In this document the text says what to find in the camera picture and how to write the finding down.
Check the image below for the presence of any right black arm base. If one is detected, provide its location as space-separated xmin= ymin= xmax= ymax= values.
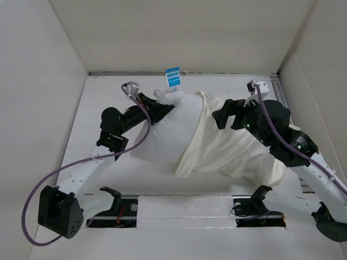
xmin=230 ymin=185 xmax=286 ymax=228

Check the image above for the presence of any purple cable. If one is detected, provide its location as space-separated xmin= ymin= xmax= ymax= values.
xmin=252 ymin=83 xmax=347 ymax=196
xmin=21 ymin=83 xmax=152 ymax=247

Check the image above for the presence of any blue pillow care label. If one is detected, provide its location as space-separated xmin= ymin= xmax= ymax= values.
xmin=165 ymin=67 xmax=181 ymax=88

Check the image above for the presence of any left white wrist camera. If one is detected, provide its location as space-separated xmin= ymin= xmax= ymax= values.
xmin=121 ymin=81 xmax=139 ymax=99

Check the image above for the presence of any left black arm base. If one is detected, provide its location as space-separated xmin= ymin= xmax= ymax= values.
xmin=85 ymin=186 xmax=139 ymax=229

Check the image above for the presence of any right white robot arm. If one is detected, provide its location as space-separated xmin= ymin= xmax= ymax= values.
xmin=212 ymin=99 xmax=346 ymax=243

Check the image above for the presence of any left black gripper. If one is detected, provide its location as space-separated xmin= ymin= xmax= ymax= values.
xmin=118 ymin=93 xmax=174 ymax=135

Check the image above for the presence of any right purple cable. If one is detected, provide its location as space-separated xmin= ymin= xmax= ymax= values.
xmin=252 ymin=83 xmax=347 ymax=196

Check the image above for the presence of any aluminium rail right side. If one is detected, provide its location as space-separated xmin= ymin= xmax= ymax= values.
xmin=270 ymin=75 xmax=287 ymax=107

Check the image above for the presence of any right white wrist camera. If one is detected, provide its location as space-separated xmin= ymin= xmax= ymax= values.
xmin=246 ymin=80 xmax=269 ymax=100

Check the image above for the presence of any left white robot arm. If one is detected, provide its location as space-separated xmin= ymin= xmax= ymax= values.
xmin=38 ymin=93 xmax=174 ymax=239

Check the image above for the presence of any white pillow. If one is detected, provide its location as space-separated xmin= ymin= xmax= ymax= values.
xmin=130 ymin=89 xmax=203 ymax=164

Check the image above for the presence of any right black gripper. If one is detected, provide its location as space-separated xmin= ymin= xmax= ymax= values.
xmin=212 ymin=94 xmax=272 ymax=147

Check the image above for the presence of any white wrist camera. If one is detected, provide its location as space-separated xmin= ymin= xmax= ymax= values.
xmin=121 ymin=81 xmax=139 ymax=99
xmin=246 ymin=80 xmax=269 ymax=100

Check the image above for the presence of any cream pillowcase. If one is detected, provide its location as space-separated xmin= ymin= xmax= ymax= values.
xmin=174 ymin=91 xmax=287 ymax=187

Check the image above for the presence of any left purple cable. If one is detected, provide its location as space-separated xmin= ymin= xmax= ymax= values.
xmin=21 ymin=83 xmax=152 ymax=247

